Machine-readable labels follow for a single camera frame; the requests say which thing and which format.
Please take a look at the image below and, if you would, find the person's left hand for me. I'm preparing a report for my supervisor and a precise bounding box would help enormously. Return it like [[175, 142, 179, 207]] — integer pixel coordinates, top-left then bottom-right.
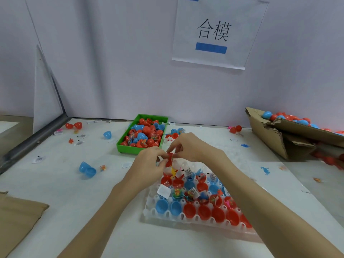
[[119, 146, 171, 195]]

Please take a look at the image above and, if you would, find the person's right hand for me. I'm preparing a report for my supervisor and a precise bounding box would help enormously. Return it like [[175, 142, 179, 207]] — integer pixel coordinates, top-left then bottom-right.
[[167, 132, 229, 171]]

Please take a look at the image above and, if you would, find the blue egg shell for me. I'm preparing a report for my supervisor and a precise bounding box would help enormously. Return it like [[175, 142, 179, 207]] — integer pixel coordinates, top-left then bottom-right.
[[78, 161, 97, 179]]

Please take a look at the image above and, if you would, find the cardboard box of capsules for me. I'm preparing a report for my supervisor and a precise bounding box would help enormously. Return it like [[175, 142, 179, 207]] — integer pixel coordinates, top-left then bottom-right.
[[245, 107, 344, 162]]

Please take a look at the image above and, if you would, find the pile of finished eggs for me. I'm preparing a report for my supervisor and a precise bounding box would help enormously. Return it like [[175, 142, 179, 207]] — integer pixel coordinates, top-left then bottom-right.
[[261, 110, 344, 135]]

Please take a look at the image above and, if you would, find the person's right forearm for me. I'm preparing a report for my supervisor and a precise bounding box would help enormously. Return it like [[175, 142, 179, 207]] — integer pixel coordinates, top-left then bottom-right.
[[212, 153, 344, 258]]

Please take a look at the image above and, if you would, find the person's left forearm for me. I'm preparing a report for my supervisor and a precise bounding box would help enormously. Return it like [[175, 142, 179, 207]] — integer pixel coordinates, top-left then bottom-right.
[[56, 181, 146, 258]]

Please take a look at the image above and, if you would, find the green plastic tray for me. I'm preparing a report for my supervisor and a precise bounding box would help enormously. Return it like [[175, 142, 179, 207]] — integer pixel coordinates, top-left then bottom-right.
[[116, 114, 169, 155]]

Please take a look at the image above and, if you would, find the clear plastic egg tray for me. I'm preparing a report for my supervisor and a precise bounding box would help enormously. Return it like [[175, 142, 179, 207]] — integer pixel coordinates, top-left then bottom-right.
[[142, 152, 269, 241]]

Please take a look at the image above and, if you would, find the clear triangular panel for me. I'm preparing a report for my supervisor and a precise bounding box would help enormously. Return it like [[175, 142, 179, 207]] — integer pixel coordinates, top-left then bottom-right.
[[33, 46, 66, 133]]

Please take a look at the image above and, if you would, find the flat brown cardboard sheet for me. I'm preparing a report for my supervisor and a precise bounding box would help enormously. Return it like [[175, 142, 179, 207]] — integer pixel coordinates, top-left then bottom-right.
[[0, 191, 50, 258]]

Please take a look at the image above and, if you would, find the white paper sign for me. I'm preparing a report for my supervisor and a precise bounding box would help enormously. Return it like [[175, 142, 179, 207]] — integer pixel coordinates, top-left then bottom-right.
[[171, 0, 269, 70]]

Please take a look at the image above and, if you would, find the grey metal rail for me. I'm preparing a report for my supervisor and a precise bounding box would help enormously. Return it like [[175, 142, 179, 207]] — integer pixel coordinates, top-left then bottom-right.
[[0, 114, 71, 172]]

